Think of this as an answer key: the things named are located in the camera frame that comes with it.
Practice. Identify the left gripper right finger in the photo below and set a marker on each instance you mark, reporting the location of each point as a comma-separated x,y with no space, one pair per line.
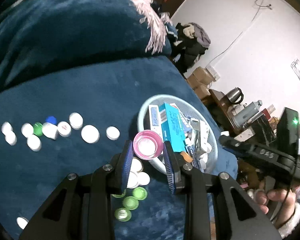
173,171

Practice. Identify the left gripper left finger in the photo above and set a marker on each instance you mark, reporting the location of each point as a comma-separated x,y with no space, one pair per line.
125,162

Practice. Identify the pink bottle cap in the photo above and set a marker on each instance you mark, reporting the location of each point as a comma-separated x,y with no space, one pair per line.
148,145

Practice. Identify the right hand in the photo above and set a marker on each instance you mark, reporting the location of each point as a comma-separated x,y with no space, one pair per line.
286,201

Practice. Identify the cyan box in basket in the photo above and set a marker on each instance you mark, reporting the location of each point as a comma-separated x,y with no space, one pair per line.
175,127

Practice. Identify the white bottle cap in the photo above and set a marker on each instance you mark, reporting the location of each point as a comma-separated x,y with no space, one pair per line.
112,133
34,143
27,130
6,128
11,138

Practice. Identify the grey mesh basket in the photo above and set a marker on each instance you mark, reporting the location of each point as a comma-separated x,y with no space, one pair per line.
201,145

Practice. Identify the large white lid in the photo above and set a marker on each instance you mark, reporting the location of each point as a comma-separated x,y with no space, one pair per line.
90,134

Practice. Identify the white blue striped box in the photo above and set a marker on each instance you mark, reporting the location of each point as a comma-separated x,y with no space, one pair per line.
154,115

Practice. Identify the white stacked lid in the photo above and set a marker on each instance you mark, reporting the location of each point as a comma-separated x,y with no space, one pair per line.
76,120

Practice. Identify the white jar lying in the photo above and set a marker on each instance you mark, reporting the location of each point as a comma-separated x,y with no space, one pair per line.
50,130

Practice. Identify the cardboard boxes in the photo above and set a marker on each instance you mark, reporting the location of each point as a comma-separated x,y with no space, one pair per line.
201,79

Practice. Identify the blue bottle cap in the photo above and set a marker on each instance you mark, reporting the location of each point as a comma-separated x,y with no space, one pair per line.
51,120

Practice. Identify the dark blue velvet blanket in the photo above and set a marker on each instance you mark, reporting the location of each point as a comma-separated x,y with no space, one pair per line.
104,94

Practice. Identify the green open cap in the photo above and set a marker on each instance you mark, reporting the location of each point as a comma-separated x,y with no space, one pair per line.
37,129

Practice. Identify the white cap near front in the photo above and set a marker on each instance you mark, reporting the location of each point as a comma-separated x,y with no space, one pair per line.
22,222

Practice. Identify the pile of clothes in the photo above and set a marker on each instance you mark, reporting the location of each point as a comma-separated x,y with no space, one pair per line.
191,44

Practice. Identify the pink fringed scarf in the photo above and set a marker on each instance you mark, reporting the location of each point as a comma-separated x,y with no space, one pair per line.
157,28

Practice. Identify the dark blue pillow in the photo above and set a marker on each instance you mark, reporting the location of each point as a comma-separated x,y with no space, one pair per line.
39,37

